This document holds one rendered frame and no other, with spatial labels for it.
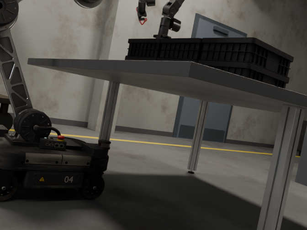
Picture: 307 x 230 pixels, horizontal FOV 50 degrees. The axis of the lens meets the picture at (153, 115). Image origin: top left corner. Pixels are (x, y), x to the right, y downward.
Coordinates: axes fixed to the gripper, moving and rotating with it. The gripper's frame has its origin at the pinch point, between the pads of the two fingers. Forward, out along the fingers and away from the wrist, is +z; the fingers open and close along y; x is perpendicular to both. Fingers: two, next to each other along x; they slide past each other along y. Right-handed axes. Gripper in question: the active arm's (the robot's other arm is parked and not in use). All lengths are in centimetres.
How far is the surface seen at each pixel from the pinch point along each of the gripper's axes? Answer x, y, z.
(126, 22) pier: -114, 252, -70
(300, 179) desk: -225, 18, 79
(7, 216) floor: 75, -23, 89
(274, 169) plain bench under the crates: 2, -92, 45
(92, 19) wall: -76, 283, -64
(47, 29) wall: -18, 284, -33
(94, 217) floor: 38, -31, 88
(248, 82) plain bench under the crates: 37, -100, 19
